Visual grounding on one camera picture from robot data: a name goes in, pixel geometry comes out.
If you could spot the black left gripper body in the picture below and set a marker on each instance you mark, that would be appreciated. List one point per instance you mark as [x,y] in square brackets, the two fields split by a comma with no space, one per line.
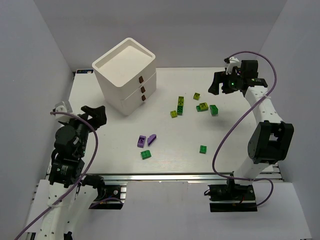
[88,120]

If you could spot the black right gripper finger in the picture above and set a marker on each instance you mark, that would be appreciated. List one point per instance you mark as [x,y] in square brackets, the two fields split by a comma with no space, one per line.
[225,87]
[218,78]

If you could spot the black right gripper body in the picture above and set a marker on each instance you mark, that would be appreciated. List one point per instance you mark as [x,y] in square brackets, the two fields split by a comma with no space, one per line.
[223,83]

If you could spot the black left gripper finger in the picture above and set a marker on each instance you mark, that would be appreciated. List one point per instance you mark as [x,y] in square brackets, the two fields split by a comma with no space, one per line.
[98,113]
[97,121]

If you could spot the green sloped lego brick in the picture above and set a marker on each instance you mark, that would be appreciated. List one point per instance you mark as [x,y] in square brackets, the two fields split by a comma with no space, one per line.
[214,110]

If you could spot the yellow on green lego plate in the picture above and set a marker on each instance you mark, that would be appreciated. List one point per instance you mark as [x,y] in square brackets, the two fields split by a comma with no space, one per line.
[202,107]

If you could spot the yellow-green and green lego stack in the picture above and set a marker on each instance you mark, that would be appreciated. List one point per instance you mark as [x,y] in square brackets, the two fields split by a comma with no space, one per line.
[180,105]

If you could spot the purple lego brick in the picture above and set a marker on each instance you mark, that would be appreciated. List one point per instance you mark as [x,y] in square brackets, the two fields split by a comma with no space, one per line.
[141,141]

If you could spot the white three-drawer cabinet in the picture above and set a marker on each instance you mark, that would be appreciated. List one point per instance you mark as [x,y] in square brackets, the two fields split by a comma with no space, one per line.
[127,75]

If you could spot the yellow-green small lego brick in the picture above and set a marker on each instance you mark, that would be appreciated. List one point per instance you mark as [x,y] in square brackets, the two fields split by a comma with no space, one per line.
[173,114]

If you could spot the purple sloped lego piece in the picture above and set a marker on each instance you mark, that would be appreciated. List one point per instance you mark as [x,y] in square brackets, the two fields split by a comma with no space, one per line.
[151,139]

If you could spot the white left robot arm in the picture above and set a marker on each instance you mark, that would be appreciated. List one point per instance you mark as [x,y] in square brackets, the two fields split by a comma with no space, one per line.
[71,190]

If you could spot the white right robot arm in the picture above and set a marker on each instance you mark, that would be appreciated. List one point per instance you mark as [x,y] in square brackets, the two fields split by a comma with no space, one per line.
[272,136]

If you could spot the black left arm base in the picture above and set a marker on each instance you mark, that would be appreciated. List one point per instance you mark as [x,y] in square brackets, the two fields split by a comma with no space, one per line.
[108,196]

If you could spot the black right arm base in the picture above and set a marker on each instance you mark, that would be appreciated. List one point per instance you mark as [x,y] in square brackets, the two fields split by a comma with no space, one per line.
[224,198]

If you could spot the blue label sticker left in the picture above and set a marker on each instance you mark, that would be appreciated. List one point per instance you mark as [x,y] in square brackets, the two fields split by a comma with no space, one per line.
[84,71]

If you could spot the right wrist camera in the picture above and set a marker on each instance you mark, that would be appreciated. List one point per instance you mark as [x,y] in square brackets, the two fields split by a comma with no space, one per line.
[231,63]

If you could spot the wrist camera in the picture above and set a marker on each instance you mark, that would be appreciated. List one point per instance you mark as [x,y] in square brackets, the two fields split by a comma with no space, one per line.
[231,63]
[65,107]

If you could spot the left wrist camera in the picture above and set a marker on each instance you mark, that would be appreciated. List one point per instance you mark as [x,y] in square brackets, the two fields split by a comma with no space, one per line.
[65,107]

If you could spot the aluminium table rail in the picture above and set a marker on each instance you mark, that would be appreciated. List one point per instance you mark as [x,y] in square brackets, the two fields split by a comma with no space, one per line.
[160,177]

